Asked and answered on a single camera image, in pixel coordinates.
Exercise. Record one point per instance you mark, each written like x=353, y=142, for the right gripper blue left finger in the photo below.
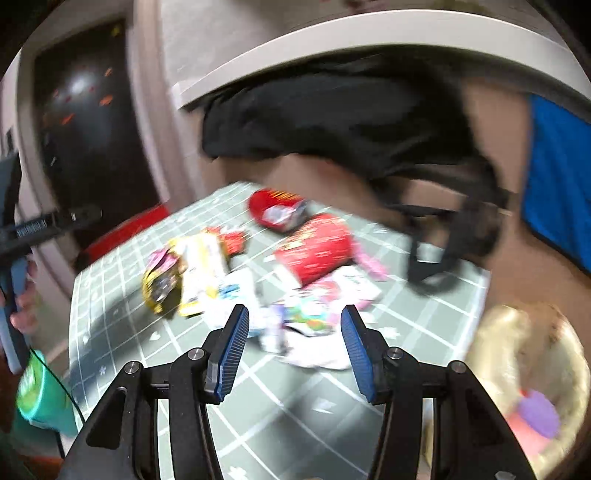
x=201, y=377

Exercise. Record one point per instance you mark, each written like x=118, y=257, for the blue hanging towel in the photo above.
x=556, y=201

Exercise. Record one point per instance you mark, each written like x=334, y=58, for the green grid table mat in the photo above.
x=279, y=421

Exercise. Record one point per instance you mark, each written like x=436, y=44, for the white kitchen countertop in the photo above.
x=453, y=30

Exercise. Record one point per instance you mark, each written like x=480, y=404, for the black refrigerator with magnets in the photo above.
x=88, y=134

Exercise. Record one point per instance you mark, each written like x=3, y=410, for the red soda can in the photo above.
x=278, y=210

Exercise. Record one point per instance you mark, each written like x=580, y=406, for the blue white wrapper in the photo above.
x=238, y=287

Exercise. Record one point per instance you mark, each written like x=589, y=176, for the red paper cup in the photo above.
x=320, y=246

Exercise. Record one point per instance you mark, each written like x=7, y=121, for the kleenex tissue pack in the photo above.
x=303, y=333

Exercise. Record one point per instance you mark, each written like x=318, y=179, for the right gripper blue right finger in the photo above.
x=390, y=377

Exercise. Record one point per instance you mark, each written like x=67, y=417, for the trash bin with yellow bag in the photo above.
x=522, y=350

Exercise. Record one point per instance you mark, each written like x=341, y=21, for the pink round sponge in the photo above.
x=534, y=421

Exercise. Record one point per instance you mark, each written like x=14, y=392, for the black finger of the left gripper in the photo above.
x=77, y=218

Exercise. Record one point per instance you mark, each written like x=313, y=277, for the green plastic cup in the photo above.
x=43, y=401

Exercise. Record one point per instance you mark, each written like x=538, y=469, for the red snack wrapper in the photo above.
x=233, y=241

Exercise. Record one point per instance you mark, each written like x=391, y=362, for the person's left hand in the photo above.
x=24, y=319

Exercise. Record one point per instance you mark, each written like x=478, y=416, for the pink heart lollipop wrapper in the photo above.
x=370, y=264

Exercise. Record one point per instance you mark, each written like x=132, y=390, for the black bag with straps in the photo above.
x=393, y=119

